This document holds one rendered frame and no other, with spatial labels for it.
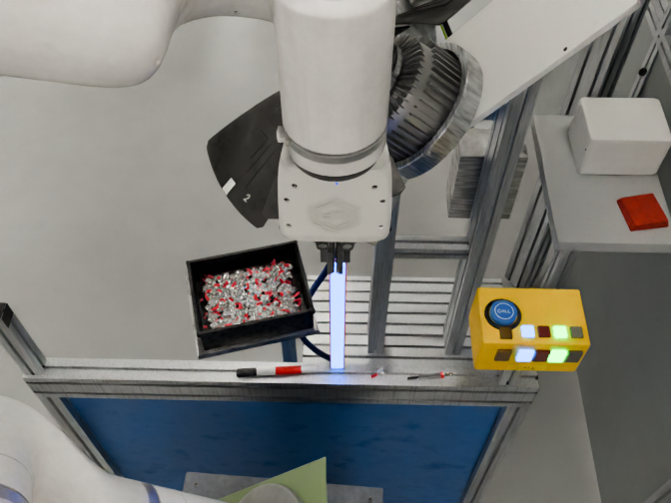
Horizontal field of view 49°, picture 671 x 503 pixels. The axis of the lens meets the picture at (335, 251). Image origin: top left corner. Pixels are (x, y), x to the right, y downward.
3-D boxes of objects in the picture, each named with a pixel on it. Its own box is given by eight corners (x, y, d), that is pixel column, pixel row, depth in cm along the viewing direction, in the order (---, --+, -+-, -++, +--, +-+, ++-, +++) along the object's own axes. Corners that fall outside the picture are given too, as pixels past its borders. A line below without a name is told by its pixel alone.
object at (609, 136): (639, 123, 164) (657, 85, 155) (656, 177, 155) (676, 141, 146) (563, 122, 164) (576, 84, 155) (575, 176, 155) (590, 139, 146)
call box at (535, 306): (563, 321, 122) (580, 287, 113) (573, 376, 116) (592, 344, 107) (466, 319, 122) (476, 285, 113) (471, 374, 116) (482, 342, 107)
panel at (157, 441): (456, 503, 188) (505, 394, 134) (457, 505, 188) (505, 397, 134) (139, 496, 189) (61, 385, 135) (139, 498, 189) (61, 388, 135)
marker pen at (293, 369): (317, 362, 128) (236, 366, 127) (317, 370, 127) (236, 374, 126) (317, 366, 129) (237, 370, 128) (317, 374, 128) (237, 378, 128)
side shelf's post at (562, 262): (524, 355, 226) (604, 177, 158) (525, 367, 224) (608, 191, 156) (511, 355, 226) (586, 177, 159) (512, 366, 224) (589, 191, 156)
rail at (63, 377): (526, 386, 135) (536, 367, 129) (529, 406, 133) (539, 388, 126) (42, 376, 136) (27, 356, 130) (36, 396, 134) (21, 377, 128)
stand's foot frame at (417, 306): (497, 291, 240) (501, 278, 233) (513, 425, 213) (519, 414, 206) (307, 288, 240) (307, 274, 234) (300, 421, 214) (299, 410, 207)
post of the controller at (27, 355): (47, 360, 130) (6, 301, 114) (42, 375, 128) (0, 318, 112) (30, 359, 130) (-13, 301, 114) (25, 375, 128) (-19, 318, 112)
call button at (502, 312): (513, 304, 112) (515, 298, 111) (516, 327, 110) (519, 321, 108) (487, 304, 112) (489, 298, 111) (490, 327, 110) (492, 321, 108)
